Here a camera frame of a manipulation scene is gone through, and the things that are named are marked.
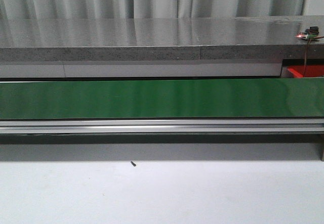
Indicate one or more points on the green conveyor belt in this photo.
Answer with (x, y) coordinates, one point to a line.
(192, 98)

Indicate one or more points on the red plastic bin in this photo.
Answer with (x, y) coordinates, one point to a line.
(310, 71)

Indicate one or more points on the small green circuit board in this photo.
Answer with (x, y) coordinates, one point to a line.
(311, 33)

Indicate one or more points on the aluminium conveyor frame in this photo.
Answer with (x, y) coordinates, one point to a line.
(162, 139)

